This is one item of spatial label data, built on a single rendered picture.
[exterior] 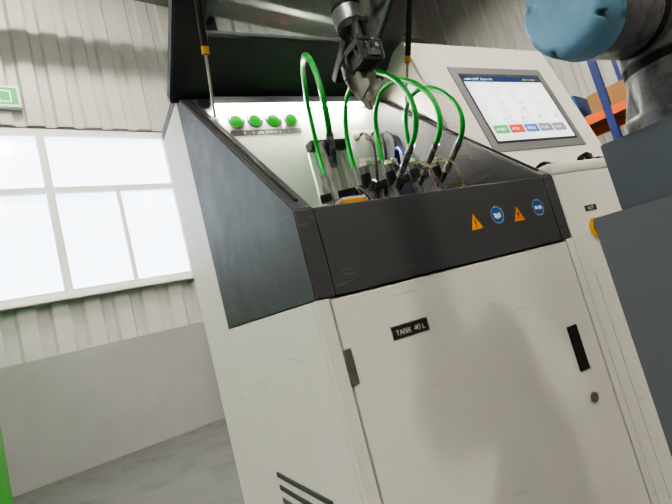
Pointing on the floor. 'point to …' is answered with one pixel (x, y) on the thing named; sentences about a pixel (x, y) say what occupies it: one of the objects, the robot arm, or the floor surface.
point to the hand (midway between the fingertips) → (368, 106)
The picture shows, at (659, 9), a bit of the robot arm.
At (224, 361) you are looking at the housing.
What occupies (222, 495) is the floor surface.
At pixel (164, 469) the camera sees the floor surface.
